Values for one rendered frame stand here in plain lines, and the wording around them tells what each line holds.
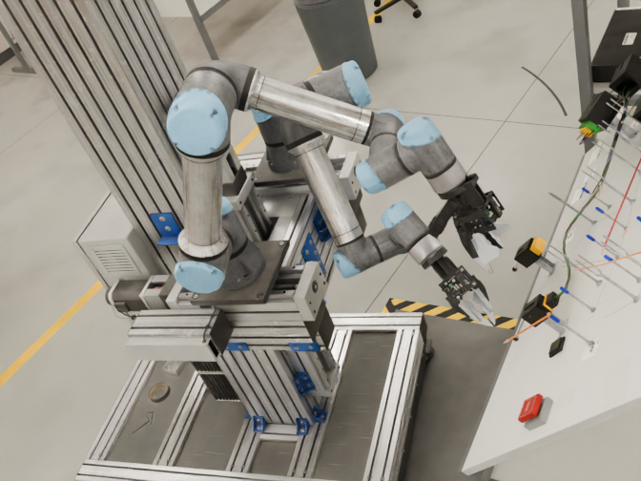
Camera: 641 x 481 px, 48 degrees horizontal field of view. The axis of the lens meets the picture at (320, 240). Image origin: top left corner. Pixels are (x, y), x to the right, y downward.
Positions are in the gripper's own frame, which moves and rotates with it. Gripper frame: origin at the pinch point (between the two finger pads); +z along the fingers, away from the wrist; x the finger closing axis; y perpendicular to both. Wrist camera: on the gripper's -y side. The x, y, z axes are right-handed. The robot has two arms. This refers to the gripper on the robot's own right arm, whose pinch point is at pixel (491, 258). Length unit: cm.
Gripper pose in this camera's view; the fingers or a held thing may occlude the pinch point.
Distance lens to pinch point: 159.9
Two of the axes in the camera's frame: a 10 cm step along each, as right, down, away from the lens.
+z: 5.8, 7.4, 3.3
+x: 4.1, -6.2, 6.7
